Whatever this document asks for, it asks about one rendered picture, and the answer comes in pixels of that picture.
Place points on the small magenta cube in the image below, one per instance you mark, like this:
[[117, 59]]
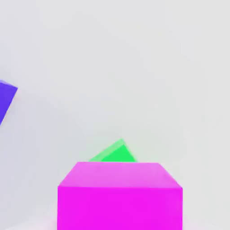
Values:
[[119, 201]]

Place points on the small green cube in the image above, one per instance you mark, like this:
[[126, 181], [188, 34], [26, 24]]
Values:
[[120, 154]]

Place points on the small purple cube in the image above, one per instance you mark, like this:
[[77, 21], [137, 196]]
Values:
[[5, 98]]

